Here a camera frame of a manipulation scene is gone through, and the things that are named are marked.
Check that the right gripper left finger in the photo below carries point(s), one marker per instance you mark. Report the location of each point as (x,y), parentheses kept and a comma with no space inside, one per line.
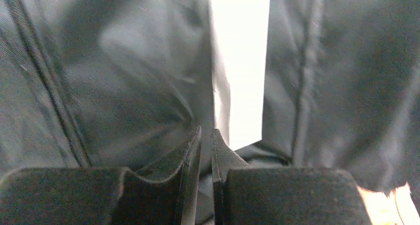
(162,193)

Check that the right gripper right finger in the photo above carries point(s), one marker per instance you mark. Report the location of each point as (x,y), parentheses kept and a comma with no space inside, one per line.
(246,195)

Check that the pink hard-shell suitcase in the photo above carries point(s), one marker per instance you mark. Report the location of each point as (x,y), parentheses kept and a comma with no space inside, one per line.
(121,83)

